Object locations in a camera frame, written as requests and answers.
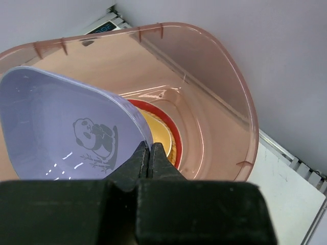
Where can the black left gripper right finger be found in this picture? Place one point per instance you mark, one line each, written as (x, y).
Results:
(160, 168)

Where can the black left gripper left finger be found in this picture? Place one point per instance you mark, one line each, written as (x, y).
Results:
(127, 175)

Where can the orange woven round plate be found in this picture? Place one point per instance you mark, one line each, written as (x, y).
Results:
(161, 133)

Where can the red plate with blue flower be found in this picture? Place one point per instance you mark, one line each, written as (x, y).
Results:
(171, 124)

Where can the purple square panda plate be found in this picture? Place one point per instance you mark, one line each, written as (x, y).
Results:
(56, 128)

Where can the pink translucent plastic bin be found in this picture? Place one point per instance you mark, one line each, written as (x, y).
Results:
(181, 69)

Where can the black label sticker right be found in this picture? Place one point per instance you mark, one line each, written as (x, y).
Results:
(106, 27)

